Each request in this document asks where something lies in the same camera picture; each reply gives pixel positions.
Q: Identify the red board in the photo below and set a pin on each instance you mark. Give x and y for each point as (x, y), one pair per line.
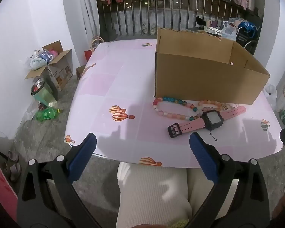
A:
(1, 182)

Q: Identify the white curtain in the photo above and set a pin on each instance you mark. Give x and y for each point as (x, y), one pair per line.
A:
(89, 11)

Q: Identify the shiny metal bowl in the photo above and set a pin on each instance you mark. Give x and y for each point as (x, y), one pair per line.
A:
(38, 86)

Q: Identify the black chair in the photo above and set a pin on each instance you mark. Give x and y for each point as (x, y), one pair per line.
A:
(245, 41)

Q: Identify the blue bag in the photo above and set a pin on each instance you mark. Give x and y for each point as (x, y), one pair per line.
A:
(248, 26)

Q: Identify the brown slipper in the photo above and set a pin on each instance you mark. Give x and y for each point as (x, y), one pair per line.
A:
(13, 172)
(13, 156)

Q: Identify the brown cardboard box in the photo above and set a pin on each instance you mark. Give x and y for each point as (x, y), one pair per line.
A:
(199, 80)

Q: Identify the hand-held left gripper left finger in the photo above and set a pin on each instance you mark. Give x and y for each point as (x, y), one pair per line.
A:
(82, 156)

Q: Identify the open printed cardboard carton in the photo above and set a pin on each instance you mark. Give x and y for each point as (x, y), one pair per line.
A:
(61, 73)

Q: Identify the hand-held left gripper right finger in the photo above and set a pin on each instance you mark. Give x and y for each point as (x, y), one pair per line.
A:
(203, 156)

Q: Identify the metal balcony railing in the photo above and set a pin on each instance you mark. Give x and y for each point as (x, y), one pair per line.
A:
(133, 16)

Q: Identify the person's left leg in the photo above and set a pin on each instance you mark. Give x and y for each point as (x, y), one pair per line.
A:
(152, 194)

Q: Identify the person's leg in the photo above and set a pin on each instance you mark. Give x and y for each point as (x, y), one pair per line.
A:
(152, 194)
(211, 194)

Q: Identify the green plastic bottle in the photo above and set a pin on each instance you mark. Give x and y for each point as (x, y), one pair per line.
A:
(47, 114)

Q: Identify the white shoe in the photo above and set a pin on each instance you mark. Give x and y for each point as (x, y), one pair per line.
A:
(153, 29)
(145, 29)

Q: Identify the white plastic bag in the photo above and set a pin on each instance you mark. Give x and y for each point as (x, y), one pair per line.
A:
(36, 63)
(270, 96)
(229, 32)

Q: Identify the small brown carton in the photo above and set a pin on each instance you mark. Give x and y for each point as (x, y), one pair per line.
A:
(80, 72)

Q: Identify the person's right leg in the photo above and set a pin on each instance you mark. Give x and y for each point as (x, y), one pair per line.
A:
(211, 194)

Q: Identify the green bin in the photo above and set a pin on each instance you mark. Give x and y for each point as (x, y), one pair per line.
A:
(46, 97)

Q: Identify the red can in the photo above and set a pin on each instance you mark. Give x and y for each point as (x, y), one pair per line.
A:
(41, 105)

